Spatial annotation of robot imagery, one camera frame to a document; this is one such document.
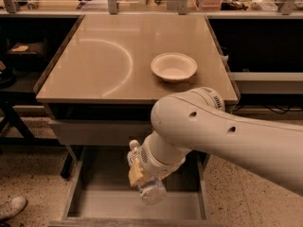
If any grey drawer cabinet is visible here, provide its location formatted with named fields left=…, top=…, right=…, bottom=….
left=32, top=13, right=241, bottom=175

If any grey shoe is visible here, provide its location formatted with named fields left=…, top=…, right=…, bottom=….
left=0, top=196, right=27, bottom=220

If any dark box on shelf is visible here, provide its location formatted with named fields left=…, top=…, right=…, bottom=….
left=5, top=42, right=46, bottom=70

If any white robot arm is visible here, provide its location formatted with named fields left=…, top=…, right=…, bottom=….
left=129, top=87, right=303, bottom=195

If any open middle drawer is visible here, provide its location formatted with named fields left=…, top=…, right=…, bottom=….
left=49, top=147, right=224, bottom=227

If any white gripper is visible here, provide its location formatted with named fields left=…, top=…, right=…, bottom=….
left=129, top=135, right=187, bottom=187

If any closed top drawer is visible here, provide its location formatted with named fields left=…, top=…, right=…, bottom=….
left=49, top=120, right=152, bottom=146

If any black table leg frame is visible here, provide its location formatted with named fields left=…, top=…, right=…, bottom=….
left=0, top=96, right=74, bottom=179

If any white paper bowl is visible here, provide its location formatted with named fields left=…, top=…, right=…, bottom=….
left=151, top=53, right=198, bottom=83

